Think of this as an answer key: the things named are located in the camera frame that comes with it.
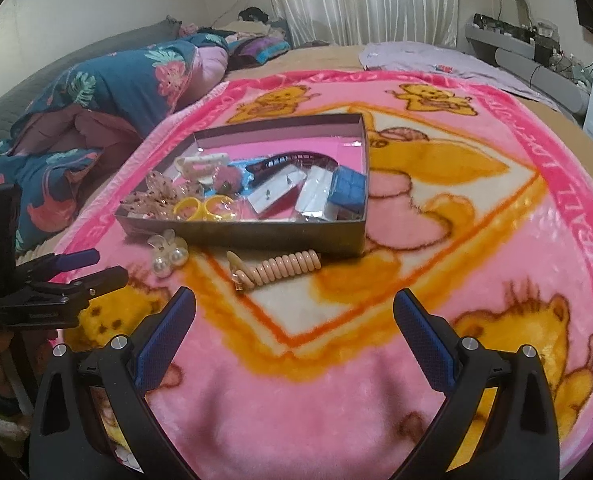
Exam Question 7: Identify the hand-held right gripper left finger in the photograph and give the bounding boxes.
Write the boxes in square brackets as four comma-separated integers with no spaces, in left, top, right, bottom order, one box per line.
[29,287,197,480]

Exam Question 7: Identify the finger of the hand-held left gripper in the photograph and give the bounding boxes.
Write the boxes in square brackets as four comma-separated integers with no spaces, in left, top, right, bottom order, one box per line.
[16,249,100,281]
[36,266,128,311]

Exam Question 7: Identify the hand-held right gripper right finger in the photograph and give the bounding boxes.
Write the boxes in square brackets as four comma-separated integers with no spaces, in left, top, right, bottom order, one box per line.
[393,287,561,480]

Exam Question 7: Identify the yellow bangles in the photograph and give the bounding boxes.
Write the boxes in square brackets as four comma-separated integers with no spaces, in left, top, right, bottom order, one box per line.
[174,195,237,223]

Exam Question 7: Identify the beige spiral hair tie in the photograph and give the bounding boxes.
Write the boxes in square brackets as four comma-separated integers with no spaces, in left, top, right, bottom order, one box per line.
[244,247,323,288]

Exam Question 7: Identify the grey cardboard box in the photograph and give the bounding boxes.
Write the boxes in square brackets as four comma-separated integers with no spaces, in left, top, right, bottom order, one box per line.
[115,113,372,258]

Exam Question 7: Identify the white hair clip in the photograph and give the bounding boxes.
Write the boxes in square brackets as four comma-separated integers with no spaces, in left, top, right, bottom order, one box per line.
[174,152,230,181]

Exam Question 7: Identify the pink pompom hair tie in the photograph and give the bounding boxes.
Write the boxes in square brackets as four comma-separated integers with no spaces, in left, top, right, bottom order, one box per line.
[211,167,244,193]

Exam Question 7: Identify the blue jewelry box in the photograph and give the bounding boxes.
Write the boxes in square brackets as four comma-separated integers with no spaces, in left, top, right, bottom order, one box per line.
[327,166,368,208]

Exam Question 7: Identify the clear bag with white card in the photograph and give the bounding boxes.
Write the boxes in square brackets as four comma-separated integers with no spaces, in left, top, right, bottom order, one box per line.
[248,167,310,218]
[294,167,337,221]

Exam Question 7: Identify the person's left forearm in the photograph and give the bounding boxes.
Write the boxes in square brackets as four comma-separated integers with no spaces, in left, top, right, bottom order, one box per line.
[0,385,34,456]

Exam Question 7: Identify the beige hair clip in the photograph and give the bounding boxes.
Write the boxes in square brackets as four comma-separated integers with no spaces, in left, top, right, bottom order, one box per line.
[225,250,257,291]

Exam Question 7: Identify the pink printed blanket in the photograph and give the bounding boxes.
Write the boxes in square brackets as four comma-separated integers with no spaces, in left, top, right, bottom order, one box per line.
[51,67,593,480]

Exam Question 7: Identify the blue floral quilt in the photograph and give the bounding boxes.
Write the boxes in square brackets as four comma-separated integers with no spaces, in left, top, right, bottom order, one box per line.
[0,32,230,256]

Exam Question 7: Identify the pink book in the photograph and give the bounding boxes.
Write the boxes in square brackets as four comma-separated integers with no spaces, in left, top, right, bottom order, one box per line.
[176,132,365,211]

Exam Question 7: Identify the purple teal pillow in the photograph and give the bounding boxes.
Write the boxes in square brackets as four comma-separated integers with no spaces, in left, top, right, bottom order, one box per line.
[226,35,292,68]

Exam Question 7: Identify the purple cloth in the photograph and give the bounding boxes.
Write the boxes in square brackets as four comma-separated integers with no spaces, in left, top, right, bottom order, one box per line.
[359,40,562,111]

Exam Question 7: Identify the grey dresser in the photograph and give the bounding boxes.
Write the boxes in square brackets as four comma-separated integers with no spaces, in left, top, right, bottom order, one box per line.
[464,10,592,116]

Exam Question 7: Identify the dark cloth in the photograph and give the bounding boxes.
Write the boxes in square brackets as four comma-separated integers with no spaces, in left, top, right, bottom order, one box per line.
[237,6,273,26]

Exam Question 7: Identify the white curtain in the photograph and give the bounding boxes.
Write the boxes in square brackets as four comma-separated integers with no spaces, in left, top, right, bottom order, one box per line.
[259,0,460,48]

